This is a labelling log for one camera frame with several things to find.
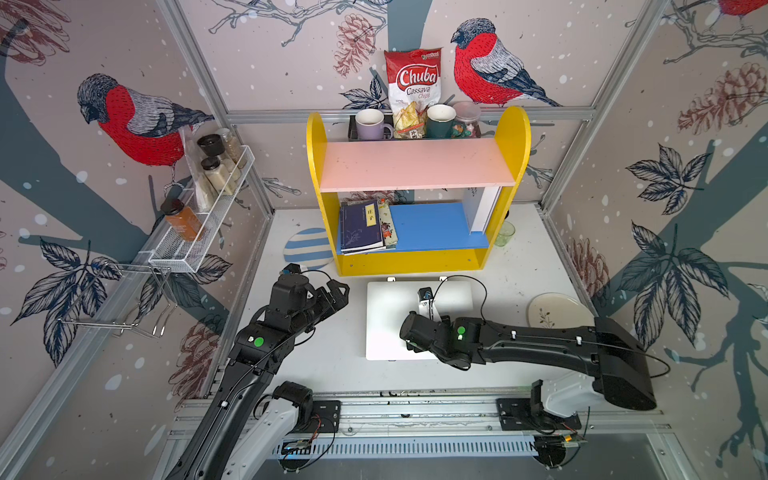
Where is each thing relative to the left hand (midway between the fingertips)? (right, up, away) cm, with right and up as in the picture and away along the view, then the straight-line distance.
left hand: (343, 288), depth 72 cm
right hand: (+19, -12, +7) cm, 23 cm away
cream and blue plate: (+65, -11, +21) cm, 69 cm away
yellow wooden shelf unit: (+22, +12, +21) cm, 32 cm away
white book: (+37, +22, +12) cm, 45 cm away
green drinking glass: (+55, +14, +37) cm, 68 cm away
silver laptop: (+11, -7, +14) cm, 20 cm away
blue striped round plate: (-19, +8, +37) cm, 42 cm away
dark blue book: (+2, +15, +20) cm, 25 cm away
